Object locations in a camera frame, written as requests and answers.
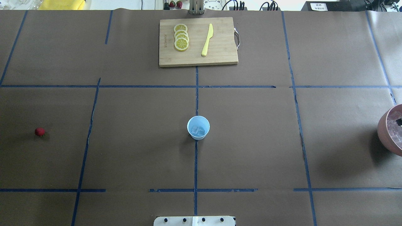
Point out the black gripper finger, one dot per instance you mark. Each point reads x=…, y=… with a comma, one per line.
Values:
x=399, y=122

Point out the clear ice cube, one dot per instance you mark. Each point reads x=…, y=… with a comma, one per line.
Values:
x=198, y=131

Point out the pile of clear ice cubes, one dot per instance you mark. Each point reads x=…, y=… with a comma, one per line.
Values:
x=394, y=130

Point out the light blue plastic cup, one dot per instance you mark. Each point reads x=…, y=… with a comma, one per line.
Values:
x=198, y=121

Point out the pink bowl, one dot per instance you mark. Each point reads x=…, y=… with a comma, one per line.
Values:
x=383, y=134

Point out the yellow plastic knife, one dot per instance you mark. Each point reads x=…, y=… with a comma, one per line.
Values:
x=209, y=36

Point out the wooden cutting board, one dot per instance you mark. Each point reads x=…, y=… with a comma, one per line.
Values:
x=222, y=47

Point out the red strawberry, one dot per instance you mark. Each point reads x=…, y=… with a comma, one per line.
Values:
x=39, y=132

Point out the yellow cloth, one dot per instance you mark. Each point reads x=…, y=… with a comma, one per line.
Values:
x=62, y=5

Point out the clear plastic bag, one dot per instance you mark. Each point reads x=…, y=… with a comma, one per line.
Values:
x=26, y=4

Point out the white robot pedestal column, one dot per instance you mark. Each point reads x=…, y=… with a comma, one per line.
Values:
x=195, y=221

